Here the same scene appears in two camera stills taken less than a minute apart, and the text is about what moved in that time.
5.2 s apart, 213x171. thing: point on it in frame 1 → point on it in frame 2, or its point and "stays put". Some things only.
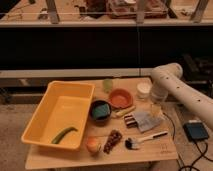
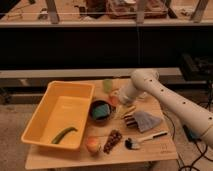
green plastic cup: (107, 84) stays put
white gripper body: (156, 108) → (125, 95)
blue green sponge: (101, 110) stays put
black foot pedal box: (195, 131) stays put
